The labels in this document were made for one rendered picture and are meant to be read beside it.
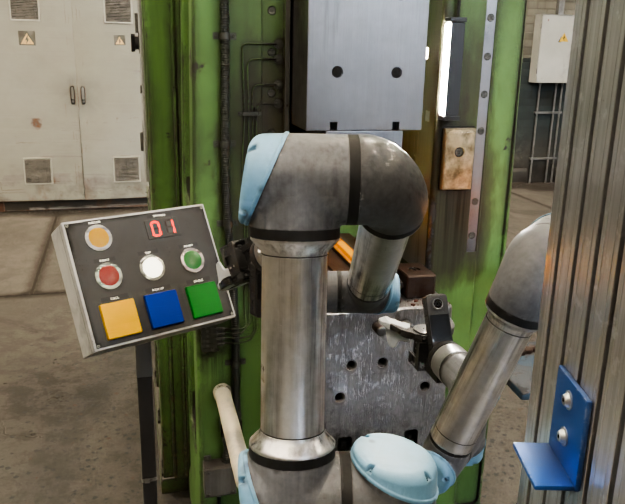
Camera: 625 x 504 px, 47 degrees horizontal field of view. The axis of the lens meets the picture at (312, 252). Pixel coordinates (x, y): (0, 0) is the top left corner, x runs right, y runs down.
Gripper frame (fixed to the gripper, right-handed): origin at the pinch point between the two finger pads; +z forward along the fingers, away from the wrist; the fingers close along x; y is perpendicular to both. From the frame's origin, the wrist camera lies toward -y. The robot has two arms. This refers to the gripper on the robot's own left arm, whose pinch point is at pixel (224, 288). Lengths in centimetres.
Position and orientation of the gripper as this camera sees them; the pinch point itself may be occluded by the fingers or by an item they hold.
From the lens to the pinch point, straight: 154.2
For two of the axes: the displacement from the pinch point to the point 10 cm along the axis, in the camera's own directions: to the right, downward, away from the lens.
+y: -2.9, -9.5, 1.3
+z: -5.5, 2.8, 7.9
